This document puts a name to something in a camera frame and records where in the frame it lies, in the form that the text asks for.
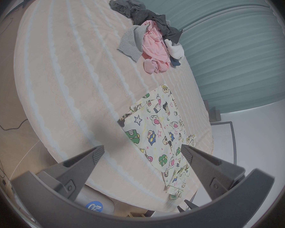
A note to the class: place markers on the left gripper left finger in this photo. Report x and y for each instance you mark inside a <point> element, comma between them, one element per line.
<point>71,172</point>

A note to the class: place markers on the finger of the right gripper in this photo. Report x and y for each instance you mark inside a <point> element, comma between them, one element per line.
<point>181,209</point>
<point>192,205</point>

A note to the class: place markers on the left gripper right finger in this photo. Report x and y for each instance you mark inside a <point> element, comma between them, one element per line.
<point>211,172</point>

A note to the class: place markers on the white printed pyjama top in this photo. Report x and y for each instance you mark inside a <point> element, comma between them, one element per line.
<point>156,132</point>

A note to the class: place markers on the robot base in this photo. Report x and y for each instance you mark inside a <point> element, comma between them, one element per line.
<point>95,198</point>

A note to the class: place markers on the pile of clothes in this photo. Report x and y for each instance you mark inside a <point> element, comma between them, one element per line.
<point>142,14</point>

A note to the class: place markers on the grey bedside table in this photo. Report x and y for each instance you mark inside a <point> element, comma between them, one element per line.
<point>212,114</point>

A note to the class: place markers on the bed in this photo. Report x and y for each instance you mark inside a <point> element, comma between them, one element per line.
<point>73,79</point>

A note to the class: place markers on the blue-green curtain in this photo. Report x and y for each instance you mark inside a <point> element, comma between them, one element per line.
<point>192,1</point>
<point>239,63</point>

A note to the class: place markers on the pink garment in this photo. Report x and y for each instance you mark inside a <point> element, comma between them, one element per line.
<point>154,46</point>

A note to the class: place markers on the light grey knitted garment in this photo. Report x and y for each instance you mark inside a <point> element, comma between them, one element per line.
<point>129,44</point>

